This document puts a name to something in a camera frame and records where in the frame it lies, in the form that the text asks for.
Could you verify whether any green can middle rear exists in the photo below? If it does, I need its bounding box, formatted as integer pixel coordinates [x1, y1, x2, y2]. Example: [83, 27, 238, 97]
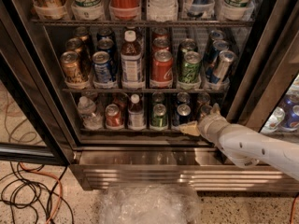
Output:
[177, 38, 198, 64]

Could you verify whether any green can bottom rear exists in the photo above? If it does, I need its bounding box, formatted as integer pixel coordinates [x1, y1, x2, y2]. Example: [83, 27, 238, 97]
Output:
[151, 92, 165, 105]

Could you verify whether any green can bottom front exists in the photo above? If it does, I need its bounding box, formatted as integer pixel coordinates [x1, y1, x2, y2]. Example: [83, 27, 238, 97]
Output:
[150, 104, 167, 128]

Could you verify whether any red can bottom rear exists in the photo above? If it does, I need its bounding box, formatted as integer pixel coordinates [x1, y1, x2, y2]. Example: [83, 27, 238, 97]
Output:
[112, 92, 128, 110]

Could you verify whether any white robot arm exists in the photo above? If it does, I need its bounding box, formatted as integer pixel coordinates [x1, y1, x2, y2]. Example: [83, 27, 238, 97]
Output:
[178, 105, 299, 180]

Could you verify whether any tea bottle middle shelf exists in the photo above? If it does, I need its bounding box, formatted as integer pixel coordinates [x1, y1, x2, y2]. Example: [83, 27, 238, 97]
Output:
[121, 30, 143, 82]

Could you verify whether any orange cable right edge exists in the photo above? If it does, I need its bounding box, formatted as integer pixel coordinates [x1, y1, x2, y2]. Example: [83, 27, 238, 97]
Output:
[289, 194, 299, 224]

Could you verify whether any slim blue can rear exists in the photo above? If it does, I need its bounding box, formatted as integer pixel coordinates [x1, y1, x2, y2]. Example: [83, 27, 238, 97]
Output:
[205, 30, 225, 54]

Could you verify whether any red coke can front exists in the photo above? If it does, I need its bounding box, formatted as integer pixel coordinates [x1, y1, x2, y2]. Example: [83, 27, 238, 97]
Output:
[151, 49, 173, 82]

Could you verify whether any blue can neighbouring rear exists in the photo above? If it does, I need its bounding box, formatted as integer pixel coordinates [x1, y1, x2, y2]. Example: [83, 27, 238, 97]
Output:
[278, 94, 299, 111]

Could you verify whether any blue pepsi can rear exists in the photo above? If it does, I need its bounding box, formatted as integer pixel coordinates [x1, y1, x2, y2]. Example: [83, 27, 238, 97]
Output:
[96, 27, 115, 40]

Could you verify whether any blue pepsi can front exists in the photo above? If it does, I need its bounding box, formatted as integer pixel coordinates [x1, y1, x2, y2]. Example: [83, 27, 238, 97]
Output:
[93, 51, 116, 83]

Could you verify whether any stainless fridge base grille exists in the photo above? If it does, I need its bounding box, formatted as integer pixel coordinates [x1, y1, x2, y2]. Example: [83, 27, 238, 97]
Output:
[70, 147, 299, 192]

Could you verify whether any blue can neighbouring fridge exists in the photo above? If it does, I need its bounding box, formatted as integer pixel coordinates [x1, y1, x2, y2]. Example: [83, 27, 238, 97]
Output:
[281, 105, 299, 131]

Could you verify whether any green can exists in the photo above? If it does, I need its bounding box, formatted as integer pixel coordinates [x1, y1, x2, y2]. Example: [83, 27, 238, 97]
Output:
[151, 92, 165, 105]
[177, 38, 198, 64]
[150, 104, 167, 128]
[178, 51, 201, 84]

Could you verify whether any gold can middle rear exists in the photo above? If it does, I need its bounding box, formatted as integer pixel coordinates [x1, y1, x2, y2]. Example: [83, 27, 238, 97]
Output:
[73, 26, 93, 47]

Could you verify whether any orange soda can rear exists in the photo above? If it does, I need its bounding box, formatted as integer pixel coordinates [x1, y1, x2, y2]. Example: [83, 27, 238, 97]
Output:
[196, 92, 210, 108]

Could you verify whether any clear plastic bag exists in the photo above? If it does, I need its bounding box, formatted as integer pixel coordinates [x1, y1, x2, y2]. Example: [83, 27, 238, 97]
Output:
[99, 184, 201, 224]

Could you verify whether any gold can middle front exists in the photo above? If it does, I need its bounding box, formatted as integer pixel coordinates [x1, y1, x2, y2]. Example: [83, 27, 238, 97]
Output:
[60, 50, 87, 83]

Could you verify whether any silver can neighbouring fridge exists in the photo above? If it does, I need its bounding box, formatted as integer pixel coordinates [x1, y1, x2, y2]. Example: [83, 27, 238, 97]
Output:
[262, 107, 285, 133]

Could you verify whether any red coke can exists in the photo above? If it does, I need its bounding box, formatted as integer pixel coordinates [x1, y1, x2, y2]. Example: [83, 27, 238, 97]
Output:
[151, 37, 170, 52]
[152, 27, 169, 39]
[151, 49, 173, 82]

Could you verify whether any blue can bottom front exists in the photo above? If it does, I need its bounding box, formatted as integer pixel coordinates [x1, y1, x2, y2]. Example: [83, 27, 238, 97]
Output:
[172, 104, 191, 128]

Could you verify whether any blue can bottom rear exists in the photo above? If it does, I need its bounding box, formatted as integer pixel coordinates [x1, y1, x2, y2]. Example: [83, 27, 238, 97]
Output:
[176, 92, 191, 105]

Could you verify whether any tea bottle bottom shelf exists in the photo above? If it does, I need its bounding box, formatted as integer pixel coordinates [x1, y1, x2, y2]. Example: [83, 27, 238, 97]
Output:
[128, 94, 145, 130]

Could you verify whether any gold can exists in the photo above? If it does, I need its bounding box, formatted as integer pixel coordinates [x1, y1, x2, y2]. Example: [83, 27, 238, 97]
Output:
[73, 26, 93, 47]
[65, 37, 90, 65]
[60, 50, 87, 83]

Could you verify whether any orange extension cable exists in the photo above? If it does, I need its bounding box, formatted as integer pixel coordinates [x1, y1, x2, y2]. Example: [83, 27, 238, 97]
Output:
[18, 161, 64, 224]

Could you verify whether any orange soda can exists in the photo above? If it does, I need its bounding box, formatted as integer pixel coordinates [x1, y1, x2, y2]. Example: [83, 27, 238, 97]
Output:
[196, 92, 210, 108]
[197, 105, 212, 120]

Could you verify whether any red can bottom front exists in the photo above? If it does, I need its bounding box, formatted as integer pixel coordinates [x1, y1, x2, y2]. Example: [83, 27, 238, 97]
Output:
[105, 104, 123, 128]

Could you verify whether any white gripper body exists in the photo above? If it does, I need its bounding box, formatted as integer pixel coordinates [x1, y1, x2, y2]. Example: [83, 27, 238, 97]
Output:
[198, 113, 230, 144]

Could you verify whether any slim silver blue can front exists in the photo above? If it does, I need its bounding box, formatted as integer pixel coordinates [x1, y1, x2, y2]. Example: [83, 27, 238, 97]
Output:
[209, 50, 235, 84]

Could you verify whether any orange soda can front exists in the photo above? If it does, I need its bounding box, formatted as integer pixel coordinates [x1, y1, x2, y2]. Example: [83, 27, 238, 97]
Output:
[197, 105, 212, 120]

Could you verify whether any green can middle front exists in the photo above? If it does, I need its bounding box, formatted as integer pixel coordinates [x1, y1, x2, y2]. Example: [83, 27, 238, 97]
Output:
[178, 51, 201, 84]

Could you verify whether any blue pepsi can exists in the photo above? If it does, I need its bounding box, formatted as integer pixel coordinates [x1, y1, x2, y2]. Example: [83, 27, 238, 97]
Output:
[96, 27, 115, 40]
[97, 38, 117, 60]
[93, 51, 116, 83]

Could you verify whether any tea bottle shelf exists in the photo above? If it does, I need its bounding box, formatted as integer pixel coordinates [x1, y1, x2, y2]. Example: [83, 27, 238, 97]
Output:
[121, 30, 143, 82]
[128, 94, 145, 130]

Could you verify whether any red coke can rear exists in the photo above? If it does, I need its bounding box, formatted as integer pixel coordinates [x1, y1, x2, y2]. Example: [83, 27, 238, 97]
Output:
[152, 27, 169, 39]

